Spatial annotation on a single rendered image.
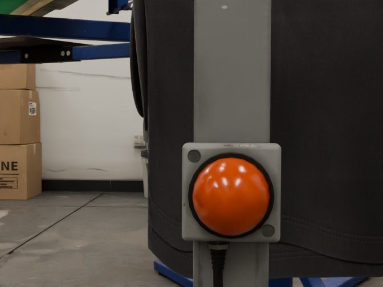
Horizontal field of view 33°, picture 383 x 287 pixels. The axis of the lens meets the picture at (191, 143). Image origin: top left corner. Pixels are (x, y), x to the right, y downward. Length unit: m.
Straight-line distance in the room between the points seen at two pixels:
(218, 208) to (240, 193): 0.01
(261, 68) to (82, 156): 5.10
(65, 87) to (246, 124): 5.12
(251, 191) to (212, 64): 0.07
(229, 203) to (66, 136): 5.16
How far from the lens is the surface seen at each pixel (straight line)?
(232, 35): 0.34
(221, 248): 0.33
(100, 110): 5.37
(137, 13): 0.64
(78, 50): 2.43
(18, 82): 5.12
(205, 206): 0.30
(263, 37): 0.34
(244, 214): 0.30
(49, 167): 5.50
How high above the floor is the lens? 0.69
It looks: 3 degrees down
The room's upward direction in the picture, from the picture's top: straight up
